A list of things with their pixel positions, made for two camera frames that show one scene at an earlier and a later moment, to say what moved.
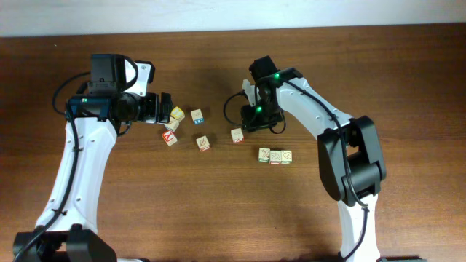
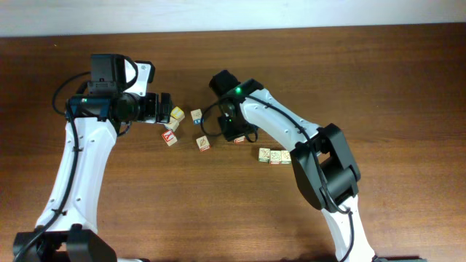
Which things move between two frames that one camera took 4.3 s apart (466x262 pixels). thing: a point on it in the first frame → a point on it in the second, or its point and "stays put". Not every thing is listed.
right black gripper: x=252 y=124 → x=228 y=134
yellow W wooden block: x=286 y=156 stays put
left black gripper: x=152 y=115 stays put
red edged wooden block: x=274 y=156 stays put
